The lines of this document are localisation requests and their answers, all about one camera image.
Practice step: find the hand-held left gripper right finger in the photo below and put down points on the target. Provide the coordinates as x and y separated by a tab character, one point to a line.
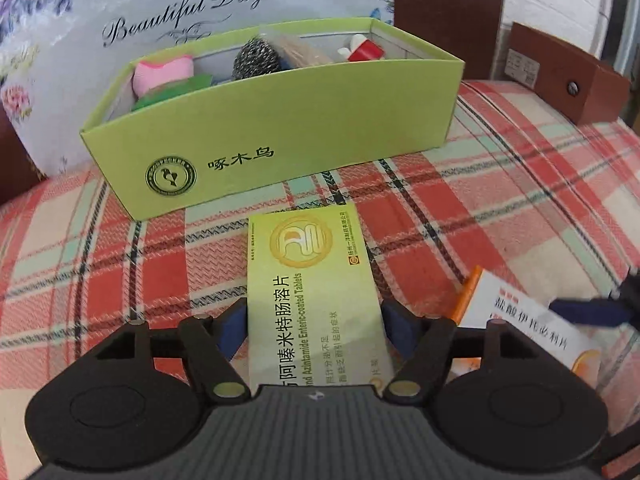
399	327

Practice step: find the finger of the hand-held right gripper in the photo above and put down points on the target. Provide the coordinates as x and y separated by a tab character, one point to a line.
585	311

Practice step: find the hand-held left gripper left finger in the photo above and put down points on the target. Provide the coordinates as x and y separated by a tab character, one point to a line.
234	330

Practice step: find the orange and white medicine box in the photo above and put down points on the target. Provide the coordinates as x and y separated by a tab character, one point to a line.
515	327

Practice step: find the yellow medicine box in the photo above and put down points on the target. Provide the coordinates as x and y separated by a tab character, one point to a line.
310	300

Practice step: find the large green cardboard box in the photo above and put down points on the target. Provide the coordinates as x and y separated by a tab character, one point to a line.
300	125

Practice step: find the small dark green box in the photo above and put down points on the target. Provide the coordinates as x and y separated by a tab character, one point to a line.
185	87

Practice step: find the steel wool scrubber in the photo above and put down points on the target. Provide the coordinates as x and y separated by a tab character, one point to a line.
257	60

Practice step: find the red tape roll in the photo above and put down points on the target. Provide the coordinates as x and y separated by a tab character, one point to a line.
367	52

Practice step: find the plaid bedsheet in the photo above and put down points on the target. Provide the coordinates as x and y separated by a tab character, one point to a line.
500	185

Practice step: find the brown cardboard box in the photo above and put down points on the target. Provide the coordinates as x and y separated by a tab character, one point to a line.
590	90

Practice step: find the dark grey furniture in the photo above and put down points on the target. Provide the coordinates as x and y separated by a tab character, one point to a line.
625	35

